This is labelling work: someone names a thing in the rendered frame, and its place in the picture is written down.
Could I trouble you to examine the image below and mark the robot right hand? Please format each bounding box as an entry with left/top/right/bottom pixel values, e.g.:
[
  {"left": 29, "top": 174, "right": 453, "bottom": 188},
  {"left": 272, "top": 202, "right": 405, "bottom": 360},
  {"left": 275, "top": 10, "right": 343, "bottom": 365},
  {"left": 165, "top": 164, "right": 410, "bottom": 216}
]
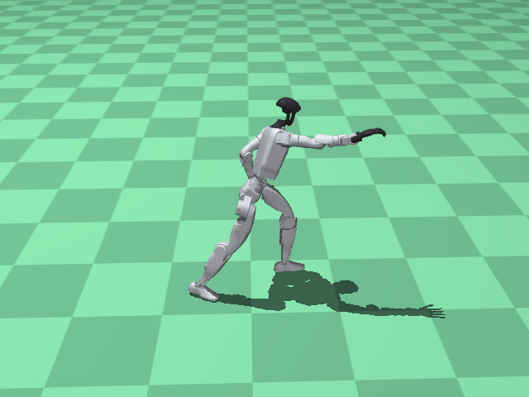
[{"left": 351, "top": 128, "right": 386, "bottom": 143}]

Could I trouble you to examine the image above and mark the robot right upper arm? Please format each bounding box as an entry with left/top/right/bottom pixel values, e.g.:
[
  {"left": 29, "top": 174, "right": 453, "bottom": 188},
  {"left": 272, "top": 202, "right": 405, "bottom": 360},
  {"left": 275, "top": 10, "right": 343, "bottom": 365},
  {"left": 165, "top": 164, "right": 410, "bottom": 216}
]
[{"left": 275, "top": 132, "right": 326, "bottom": 150}]

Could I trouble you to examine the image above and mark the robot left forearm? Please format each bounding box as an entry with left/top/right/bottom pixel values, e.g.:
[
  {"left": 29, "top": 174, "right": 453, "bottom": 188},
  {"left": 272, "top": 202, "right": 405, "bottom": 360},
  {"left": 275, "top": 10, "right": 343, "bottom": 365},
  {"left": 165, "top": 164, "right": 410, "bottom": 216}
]
[{"left": 240, "top": 157, "right": 257, "bottom": 179}]

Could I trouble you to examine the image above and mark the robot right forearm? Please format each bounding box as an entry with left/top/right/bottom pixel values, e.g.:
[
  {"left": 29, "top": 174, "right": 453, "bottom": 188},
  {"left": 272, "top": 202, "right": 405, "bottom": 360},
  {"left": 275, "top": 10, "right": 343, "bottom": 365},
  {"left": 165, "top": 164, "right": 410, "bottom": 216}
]
[{"left": 314, "top": 133, "right": 358, "bottom": 147}]

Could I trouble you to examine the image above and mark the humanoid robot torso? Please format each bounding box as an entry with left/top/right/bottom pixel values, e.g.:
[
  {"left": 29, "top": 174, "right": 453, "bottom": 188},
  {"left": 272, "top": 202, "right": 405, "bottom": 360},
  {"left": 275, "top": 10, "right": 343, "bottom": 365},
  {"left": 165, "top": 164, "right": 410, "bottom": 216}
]
[{"left": 239, "top": 126, "right": 289, "bottom": 204}]

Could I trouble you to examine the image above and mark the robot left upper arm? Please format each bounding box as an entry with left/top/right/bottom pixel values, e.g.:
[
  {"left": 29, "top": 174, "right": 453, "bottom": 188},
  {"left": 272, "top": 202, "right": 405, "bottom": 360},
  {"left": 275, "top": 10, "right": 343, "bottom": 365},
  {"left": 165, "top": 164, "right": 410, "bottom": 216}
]
[{"left": 240, "top": 127, "right": 266, "bottom": 161}]

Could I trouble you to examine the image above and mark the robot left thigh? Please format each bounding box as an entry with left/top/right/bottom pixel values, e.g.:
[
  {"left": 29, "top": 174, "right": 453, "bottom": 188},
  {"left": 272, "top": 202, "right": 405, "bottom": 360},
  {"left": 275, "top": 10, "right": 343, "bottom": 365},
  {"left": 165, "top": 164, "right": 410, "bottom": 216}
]
[{"left": 261, "top": 183, "right": 295, "bottom": 228}]

